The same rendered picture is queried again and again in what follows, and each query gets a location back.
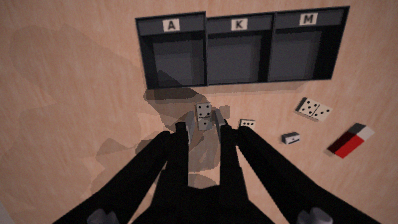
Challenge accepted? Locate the white domino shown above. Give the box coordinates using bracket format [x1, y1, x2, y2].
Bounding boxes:
[296, 97, 332, 121]
[239, 119, 256, 131]
[196, 102, 212, 130]

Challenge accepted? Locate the black rack of three labelled bins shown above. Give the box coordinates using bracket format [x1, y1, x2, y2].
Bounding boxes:
[135, 6, 350, 90]

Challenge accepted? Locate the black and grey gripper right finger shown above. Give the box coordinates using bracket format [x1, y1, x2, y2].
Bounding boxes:
[215, 109, 381, 224]

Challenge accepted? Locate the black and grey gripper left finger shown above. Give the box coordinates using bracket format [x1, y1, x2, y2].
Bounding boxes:
[52, 111, 195, 224]

